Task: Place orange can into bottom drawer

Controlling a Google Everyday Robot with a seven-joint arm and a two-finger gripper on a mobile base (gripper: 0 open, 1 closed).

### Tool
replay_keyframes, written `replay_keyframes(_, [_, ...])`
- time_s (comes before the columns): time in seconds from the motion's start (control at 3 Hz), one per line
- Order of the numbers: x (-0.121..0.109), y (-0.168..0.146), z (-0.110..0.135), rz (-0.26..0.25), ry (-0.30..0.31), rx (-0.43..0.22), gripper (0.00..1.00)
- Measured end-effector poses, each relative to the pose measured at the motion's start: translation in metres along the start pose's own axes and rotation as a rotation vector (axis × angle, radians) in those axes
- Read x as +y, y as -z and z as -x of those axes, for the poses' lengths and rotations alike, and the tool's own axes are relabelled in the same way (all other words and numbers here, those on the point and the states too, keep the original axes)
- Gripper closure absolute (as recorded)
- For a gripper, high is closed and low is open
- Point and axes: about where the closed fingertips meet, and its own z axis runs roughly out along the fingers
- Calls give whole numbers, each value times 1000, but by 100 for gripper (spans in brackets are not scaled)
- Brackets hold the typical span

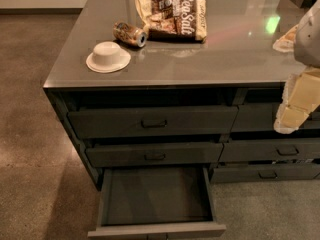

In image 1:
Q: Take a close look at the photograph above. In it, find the open bottom left drawer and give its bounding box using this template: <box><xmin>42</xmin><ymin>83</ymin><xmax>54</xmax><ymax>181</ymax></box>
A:
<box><xmin>88</xmin><ymin>165</ymin><xmax>226</xmax><ymax>240</ymax></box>

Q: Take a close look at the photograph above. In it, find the bottom right drawer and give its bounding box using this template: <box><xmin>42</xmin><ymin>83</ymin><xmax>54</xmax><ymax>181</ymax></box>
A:
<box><xmin>211</xmin><ymin>164</ymin><xmax>320</xmax><ymax>183</ymax></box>

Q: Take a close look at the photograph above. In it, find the top right drawer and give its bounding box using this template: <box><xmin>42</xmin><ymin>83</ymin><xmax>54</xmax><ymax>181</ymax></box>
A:
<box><xmin>230</xmin><ymin>101</ymin><xmax>320</xmax><ymax>133</ymax></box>

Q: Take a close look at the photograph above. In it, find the middle right drawer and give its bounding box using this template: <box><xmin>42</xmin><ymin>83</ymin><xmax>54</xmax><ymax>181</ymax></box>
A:
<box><xmin>220</xmin><ymin>138</ymin><xmax>320</xmax><ymax>162</ymax></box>

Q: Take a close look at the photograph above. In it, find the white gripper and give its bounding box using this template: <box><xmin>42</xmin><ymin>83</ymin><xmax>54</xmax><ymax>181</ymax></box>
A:
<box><xmin>273</xmin><ymin>0</ymin><xmax>320</xmax><ymax>134</ymax></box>

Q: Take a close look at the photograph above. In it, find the middle left drawer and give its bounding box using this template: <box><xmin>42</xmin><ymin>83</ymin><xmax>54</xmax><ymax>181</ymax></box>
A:
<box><xmin>86</xmin><ymin>142</ymin><xmax>223</xmax><ymax>167</ymax></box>

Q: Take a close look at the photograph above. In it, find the sea salt chip bag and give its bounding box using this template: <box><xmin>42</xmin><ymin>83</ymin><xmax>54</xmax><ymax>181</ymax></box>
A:
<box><xmin>135</xmin><ymin>0</ymin><xmax>207</xmax><ymax>42</ymax></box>

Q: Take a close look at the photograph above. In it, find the white upside-down bowl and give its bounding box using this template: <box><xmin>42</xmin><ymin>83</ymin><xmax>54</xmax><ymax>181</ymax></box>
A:
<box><xmin>86</xmin><ymin>42</ymin><xmax>131</xmax><ymax>73</ymax></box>

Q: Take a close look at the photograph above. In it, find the grey drawer cabinet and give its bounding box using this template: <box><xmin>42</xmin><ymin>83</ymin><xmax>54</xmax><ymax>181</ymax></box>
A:
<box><xmin>44</xmin><ymin>0</ymin><xmax>319</xmax><ymax>184</ymax></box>

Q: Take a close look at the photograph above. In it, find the top left drawer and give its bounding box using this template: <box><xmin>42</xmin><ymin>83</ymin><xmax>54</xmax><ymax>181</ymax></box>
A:
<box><xmin>68</xmin><ymin>106</ymin><xmax>238</xmax><ymax>139</ymax></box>

